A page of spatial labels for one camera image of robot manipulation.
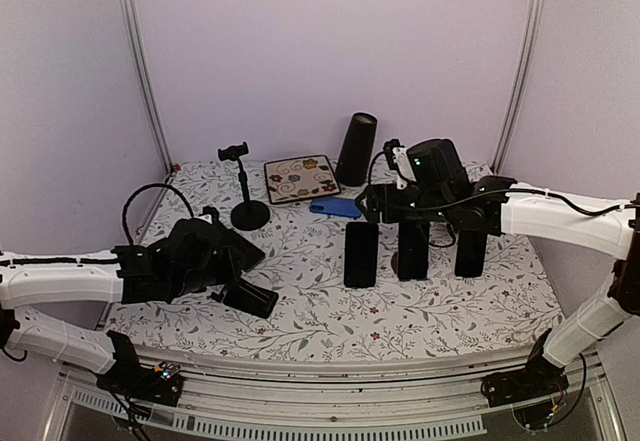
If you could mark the right aluminium frame post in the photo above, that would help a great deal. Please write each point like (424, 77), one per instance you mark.
(533, 18)

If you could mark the aluminium frame post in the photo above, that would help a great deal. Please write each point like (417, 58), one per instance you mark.
(134, 36)
(533, 18)

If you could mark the brown round wooden coaster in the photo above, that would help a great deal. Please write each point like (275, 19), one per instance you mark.
(394, 262)

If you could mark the blue phone face down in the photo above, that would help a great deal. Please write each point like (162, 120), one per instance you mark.
(335, 206)

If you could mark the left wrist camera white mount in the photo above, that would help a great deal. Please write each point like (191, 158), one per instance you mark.
(209, 217)

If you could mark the left aluminium frame post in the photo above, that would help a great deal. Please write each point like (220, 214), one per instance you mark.
(134, 36)

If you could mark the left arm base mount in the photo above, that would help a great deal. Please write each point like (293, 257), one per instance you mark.
(161, 384)

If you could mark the blue edged black phone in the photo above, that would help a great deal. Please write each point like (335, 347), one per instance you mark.
(413, 251)

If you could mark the black tall phone holder stand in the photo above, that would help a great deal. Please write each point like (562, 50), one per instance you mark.
(249, 214)

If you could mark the floral square ceramic plate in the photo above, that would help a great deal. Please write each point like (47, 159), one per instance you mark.
(300, 179)

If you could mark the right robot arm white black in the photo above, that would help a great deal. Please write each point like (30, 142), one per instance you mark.
(432, 185)

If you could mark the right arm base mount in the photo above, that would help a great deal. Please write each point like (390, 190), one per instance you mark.
(537, 378)

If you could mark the black clamp phone mount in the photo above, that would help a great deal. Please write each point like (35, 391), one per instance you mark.
(246, 297)

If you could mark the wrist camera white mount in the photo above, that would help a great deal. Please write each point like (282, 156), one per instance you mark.
(397, 160)
(209, 217)

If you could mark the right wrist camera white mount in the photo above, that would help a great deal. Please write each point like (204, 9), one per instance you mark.
(397, 160)

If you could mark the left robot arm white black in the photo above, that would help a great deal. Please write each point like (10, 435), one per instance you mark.
(198, 253)

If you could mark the black cylindrical speaker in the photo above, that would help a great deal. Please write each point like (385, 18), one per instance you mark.
(355, 155)

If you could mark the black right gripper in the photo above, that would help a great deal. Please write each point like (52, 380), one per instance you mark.
(375, 193)

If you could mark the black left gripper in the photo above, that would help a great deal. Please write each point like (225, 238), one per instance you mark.
(231, 270)

